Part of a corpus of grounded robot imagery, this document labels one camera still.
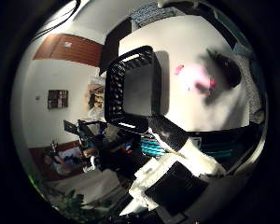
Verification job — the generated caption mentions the dark purple eggplant toy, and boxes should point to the dark purple eggplant toy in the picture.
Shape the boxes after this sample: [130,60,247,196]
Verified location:
[207,49,243,90]

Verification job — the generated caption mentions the black ceiling cables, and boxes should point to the black ceiling cables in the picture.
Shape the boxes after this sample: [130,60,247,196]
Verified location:
[31,0,82,42]

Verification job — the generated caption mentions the blue patterned cloth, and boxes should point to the blue patterned cloth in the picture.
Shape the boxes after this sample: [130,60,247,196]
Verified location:
[130,2,175,28]

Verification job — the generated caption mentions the black plastic lattice basket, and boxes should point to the black plastic lattice basket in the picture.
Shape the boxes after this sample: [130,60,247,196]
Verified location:
[104,45,163,135]

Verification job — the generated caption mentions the seated person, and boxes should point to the seated person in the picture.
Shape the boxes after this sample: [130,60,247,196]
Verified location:
[41,146,85,175]

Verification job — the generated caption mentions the green potted plant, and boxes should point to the green potted plant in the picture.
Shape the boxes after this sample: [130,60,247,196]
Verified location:
[56,189,114,222]

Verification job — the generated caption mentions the black laptop screen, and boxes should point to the black laptop screen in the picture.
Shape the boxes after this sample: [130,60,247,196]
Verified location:
[63,119,81,135]

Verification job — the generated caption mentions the pink plush toy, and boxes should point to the pink plush toy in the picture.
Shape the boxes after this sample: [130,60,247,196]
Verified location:
[174,63,217,96]

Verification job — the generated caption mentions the beige wall poster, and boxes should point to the beige wall poster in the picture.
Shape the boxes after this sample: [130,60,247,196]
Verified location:
[86,83,106,112]

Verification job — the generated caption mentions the white covered table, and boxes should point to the white covered table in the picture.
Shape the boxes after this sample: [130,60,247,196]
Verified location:
[49,168,123,203]

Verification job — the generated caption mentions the dark framed wall picture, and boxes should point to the dark framed wall picture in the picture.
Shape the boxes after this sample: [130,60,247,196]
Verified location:
[47,89,69,110]

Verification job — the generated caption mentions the black flat panel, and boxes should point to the black flat panel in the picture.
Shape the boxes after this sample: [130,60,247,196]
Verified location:
[98,17,133,77]

